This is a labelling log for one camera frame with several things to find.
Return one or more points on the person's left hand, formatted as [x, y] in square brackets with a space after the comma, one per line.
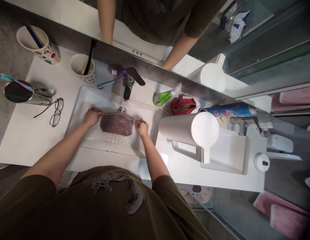
[92, 116]

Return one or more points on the person's right hand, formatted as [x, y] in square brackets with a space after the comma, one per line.
[142, 128]

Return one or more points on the person's right fingers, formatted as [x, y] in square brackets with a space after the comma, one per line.
[139, 123]

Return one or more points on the person's left fingers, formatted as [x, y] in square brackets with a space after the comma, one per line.
[97, 112]

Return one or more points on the brown mesh basket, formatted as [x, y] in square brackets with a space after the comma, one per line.
[116, 124]

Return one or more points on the white sink basin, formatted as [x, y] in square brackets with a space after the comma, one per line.
[110, 120]

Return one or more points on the purple grey razor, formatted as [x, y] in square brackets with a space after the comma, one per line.
[112, 79]

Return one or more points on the green soap bottle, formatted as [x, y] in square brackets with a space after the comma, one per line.
[165, 96]

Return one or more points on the chrome sink faucet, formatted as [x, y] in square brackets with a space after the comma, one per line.
[131, 82]

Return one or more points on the black eyeglasses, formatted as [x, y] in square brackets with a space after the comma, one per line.
[53, 113]

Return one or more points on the small spotted white cup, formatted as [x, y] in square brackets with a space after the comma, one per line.
[83, 68]

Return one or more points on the red pouch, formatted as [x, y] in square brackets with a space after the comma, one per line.
[183, 106]

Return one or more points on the white plastic pitcher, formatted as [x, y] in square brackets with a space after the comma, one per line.
[190, 131]

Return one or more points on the black toothbrush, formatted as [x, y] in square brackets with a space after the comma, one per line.
[90, 56]

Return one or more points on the stainless steel mug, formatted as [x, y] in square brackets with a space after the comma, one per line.
[26, 93]

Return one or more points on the teal pink toothbrush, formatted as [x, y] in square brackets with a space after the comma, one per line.
[16, 80]

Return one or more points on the person's body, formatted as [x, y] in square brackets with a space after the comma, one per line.
[100, 205]

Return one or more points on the large spotted white cup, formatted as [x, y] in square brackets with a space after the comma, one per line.
[37, 45]

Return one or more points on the cartoon face floor mat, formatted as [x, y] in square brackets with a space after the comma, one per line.
[196, 193]

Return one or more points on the white rectangular tray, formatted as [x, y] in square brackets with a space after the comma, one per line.
[228, 152]

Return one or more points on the blue white spray can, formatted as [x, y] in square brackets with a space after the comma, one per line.
[232, 112]

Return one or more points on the blue toothbrush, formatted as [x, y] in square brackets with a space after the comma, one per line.
[33, 35]

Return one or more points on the white round lid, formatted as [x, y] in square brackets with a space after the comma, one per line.
[262, 162]

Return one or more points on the pink floor mat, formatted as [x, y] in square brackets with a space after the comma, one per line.
[282, 212]

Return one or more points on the wall mirror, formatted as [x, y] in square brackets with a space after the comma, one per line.
[185, 37]

